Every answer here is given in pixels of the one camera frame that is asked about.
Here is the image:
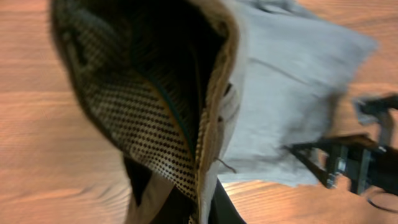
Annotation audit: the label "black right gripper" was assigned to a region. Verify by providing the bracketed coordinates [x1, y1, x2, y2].
[287, 95, 397, 195]

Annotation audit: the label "grey shorts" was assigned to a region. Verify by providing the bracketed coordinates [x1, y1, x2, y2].
[50, 0, 377, 224]

